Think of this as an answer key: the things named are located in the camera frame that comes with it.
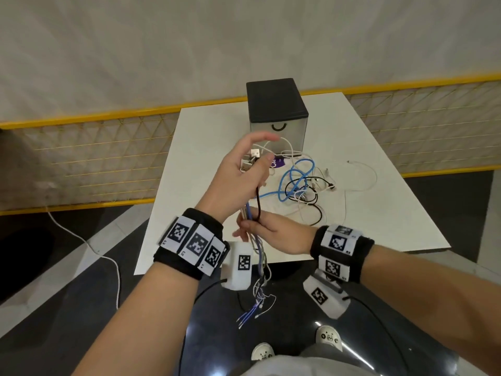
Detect person's right hand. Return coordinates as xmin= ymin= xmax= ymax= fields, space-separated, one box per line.
xmin=232 ymin=209 xmax=318 ymax=257

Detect person's left hand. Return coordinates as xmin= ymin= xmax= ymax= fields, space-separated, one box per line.
xmin=194 ymin=132 xmax=281 ymax=226

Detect bundle of cables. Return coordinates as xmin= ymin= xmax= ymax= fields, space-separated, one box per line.
xmin=239 ymin=148 xmax=277 ymax=330

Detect pile of cables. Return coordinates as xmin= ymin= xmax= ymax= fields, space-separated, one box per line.
xmin=256 ymin=136 xmax=378 ymax=228

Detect black-topped grey drawer box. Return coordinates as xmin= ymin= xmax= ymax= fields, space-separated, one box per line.
xmin=245 ymin=78 xmax=310 ymax=153

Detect person's right forearm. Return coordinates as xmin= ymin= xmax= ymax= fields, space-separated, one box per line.
xmin=362 ymin=244 xmax=501 ymax=376

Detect person's left forearm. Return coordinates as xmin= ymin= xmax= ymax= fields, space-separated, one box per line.
xmin=72 ymin=260 xmax=200 ymax=376

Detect person's grey trousers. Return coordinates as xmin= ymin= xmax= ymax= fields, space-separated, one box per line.
xmin=299 ymin=342 xmax=353 ymax=359

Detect black wristband with markers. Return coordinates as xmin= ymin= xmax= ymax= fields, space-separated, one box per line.
xmin=152 ymin=207 xmax=231 ymax=280
xmin=309 ymin=225 xmax=375 ymax=285

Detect white shoe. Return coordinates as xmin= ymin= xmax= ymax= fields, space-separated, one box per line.
xmin=250 ymin=342 xmax=276 ymax=361
xmin=315 ymin=325 xmax=343 ymax=352

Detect yellow mesh fence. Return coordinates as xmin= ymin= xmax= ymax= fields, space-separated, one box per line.
xmin=0 ymin=73 xmax=501 ymax=216

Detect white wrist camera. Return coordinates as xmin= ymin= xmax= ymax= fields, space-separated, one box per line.
xmin=220 ymin=241 xmax=255 ymax=290
xmin=302 ymin=269 xmax=351 ymax=321

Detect long white power cord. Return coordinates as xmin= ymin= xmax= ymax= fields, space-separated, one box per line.
xmin=46 ymin=207 xmax=121 ymax=310

